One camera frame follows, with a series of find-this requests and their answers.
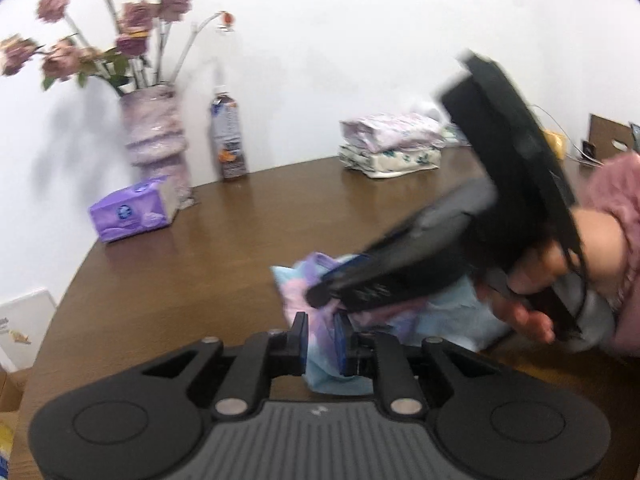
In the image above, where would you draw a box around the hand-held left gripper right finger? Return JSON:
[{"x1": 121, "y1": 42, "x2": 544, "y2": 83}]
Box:
[{"x1": 332, "y1": 312, "x2": 501, "y2": 419}]

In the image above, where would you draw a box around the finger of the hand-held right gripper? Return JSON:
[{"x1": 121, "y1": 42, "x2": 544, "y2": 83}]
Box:
[
  {"x1": 320, "y1": 177, "x2": 501, "y2": 286},
  {"x1": 304, "y1": 245, "x2": 481, "y2": 312}
]

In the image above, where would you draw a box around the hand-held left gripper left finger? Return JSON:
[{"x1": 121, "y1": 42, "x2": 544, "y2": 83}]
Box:
[{"x1": 141, "y1": 312, "x2": 308, "y2": 421}]

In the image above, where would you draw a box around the pink blue mesh top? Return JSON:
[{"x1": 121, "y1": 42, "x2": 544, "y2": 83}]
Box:
[{"x1": 270, "y1": 252, "x2": 512, "y2": 397}]

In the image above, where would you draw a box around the person's right forearm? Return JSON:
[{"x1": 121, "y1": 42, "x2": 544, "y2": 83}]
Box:
[{"x1": 581, "y1": 152, "x2": 640, "y2": 357}]

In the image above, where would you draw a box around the person's right hand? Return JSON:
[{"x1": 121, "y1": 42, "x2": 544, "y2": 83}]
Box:
[{"x1": 480, "y1": 207, "x2": 627, "y2": 347}]

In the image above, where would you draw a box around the yellow object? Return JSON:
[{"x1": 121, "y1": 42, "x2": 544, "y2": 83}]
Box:
[{"x1": 545, "y1": 130, "x2": 569, "y2": 159}]

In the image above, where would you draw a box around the brown cardboard box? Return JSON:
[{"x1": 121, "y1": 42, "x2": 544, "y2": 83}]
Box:
[{"x1": 587, "y1": 113, "x2": 640, "y2": 164}]

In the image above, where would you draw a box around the pink floral folded cloth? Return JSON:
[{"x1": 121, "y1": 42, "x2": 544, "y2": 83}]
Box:
[{"x1": 339, "y1": 112, "x2": 447, "y2": 152}]

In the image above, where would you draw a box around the white robot speaker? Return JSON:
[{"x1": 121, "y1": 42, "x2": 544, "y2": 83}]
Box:
[{"x1": 410, "y1": 102, "x2": 452, "y2": 127}]

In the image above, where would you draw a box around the tea bottle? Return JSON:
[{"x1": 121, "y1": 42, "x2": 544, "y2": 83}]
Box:
[{"x1": 208, "y1": 85, "x2": 250, "y2": 182}]

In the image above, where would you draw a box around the purple tissue pack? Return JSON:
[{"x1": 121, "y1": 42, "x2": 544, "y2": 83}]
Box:
[{"x1": 88, "y1": 176, "x2": 180, "y2": 245}]

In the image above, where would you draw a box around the fuzzy purple vase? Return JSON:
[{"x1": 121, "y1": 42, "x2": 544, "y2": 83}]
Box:
[{"x1": 118, "y1": 85, "x2": 194, "y2": 209}]

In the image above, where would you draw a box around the white printed box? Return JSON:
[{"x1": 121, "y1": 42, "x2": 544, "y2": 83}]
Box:
[{"x1": 0, "y1": 287, "x2": 59, "y2": 374}]

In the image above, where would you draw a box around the open cardboard carton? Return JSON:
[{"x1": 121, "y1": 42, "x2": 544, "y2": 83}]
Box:
[{"x1": 0, "y1": 367, "x2": 32, "y2": 414}]

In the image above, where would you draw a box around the dried rose bouquet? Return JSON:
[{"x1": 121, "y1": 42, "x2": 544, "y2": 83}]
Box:
[{"x1": 0, "y1": 0, "x2": 237, "y2": 97}]

